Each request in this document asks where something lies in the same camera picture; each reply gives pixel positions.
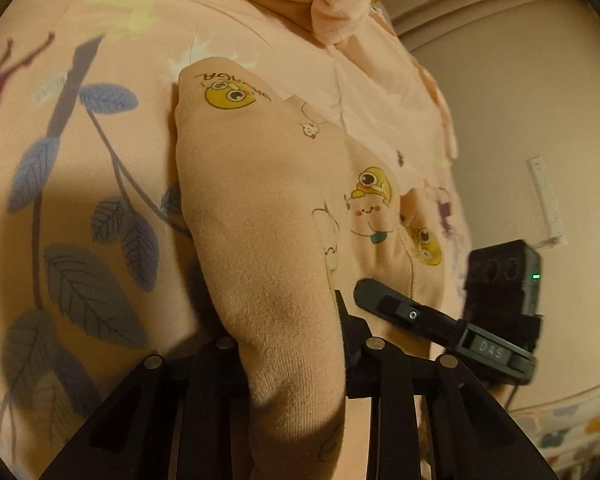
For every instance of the pink cartoon print top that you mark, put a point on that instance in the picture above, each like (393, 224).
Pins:
(260, 240)

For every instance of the pink printed blanket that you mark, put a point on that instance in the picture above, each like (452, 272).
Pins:
(80, 170)

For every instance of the patterned floor mat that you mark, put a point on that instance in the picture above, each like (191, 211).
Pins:
(570, 430)

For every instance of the white power strip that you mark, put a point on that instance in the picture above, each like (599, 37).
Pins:
(545, 200)

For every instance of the pink fleece garment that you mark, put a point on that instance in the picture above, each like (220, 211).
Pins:
(342, 7)

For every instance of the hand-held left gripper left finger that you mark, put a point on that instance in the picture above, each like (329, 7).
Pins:
(215, 385)

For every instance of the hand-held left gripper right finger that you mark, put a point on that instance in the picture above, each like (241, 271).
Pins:
(360, 360)

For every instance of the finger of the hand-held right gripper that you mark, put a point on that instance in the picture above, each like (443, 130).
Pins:
(405, 312)

